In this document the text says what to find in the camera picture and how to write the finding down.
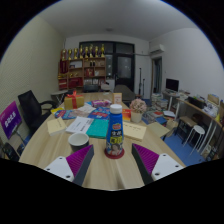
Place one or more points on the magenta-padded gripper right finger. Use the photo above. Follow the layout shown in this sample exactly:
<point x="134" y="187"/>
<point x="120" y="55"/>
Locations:
<point x="146" y="159"/>

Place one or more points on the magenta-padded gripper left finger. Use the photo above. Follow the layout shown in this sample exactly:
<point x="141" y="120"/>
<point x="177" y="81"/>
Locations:
<point x="80" y="160"/>

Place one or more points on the blue white-capped drink bottle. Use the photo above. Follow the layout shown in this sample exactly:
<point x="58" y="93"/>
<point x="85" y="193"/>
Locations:
<point x="115" y="133"/>

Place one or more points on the black cup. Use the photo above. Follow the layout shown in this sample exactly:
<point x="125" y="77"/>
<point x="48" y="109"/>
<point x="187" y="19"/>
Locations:
<point x="78" y="142"/>

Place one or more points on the wide beige book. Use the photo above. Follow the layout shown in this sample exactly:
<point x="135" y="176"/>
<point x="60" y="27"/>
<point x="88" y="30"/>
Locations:
<point x="135" y="131"/>

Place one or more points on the flat round red coaster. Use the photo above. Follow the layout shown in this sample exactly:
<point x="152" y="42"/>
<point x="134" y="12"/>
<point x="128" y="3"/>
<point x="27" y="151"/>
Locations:
<point x="114" y="157"/>

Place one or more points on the white printed booklet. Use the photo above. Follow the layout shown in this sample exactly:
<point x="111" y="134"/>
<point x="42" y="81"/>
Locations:
<point x="79" y="125"/>

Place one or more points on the teal notebook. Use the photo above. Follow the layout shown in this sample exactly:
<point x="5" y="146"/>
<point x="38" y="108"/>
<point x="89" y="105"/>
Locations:
<point x="98" y="129"/>

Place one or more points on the small beige book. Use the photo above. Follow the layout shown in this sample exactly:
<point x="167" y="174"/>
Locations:
<point x="56" y="126"/>

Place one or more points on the blue and red magazine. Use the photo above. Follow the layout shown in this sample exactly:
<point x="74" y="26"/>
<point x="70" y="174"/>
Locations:
<point x="65" y="114"/>

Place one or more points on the orange book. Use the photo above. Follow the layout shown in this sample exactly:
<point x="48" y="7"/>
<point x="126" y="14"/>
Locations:
<point x="126" y="115"/>

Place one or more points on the pink flowers in white pot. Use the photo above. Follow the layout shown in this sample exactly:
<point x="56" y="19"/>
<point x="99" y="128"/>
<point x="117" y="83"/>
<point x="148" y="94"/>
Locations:
<point x="137" y="108"/>

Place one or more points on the yellow folder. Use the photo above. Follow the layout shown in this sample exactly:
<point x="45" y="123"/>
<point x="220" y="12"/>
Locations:
<point x="56" y="110"/>

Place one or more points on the yellow red-ribboned gift box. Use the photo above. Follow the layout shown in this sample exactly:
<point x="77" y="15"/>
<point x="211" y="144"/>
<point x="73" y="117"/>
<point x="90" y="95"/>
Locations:
<point x="74" y="101"/>

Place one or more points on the white round stool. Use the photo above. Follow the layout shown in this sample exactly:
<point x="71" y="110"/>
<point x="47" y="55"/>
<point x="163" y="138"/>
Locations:
<point x="197" y="129"/>

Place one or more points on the pink package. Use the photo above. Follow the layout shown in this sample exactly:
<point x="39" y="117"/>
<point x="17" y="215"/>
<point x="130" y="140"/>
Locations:
<point x="101" y="103"/>

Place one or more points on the standing orange card box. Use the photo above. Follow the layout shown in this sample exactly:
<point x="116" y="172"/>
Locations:
<point x="117" y="98"/>

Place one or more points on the black office chair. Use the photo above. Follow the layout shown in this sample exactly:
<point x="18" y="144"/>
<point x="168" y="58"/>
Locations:
<point x="31" y="111"/>

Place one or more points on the small white side table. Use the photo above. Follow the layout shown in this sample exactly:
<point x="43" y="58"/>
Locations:
<point x="60" y="93"/>

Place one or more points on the grey armchair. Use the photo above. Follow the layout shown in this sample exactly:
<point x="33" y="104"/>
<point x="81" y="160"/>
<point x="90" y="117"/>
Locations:
<point x="124" y="93"/>

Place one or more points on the black mesh chair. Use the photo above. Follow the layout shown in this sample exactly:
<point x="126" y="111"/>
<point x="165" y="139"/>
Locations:
<point x="8" y="151"/>

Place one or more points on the long cluttered side desk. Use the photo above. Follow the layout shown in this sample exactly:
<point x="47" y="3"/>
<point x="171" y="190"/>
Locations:
<point x="203" y="111"/>

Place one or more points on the black computer monitor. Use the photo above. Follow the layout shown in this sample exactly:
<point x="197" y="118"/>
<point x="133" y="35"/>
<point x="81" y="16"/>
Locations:
<point x="172" y="85"/>

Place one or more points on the purple sign on stand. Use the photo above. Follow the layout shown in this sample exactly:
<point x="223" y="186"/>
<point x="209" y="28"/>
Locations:
<point x="10" y="120"/>

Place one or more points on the wooden shelf unit with trophies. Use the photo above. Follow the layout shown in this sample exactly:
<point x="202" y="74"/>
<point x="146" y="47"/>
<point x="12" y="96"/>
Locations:
<point x="81" y="68"/>

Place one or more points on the white air conditioner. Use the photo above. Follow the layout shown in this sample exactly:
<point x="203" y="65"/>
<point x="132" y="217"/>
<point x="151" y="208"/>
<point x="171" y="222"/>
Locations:
<point x="157" y="48"/>

